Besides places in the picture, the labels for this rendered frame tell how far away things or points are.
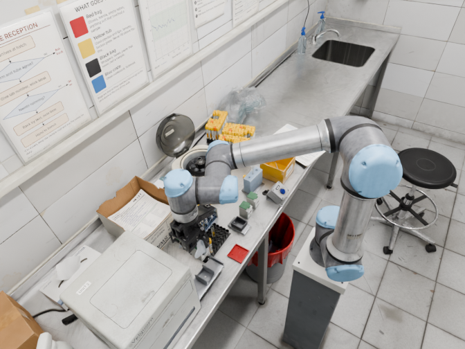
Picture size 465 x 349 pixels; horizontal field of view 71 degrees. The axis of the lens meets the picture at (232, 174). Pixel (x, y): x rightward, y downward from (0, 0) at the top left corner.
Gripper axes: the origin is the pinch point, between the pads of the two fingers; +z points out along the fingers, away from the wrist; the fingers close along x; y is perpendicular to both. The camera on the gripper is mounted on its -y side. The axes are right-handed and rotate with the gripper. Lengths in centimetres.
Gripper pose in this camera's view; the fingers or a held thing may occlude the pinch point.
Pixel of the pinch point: (198, 246)
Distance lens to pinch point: 113.1
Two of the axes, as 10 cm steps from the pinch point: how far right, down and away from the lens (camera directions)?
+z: 0.5, 7.1, 7.0
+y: -5.6, 6.0, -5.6
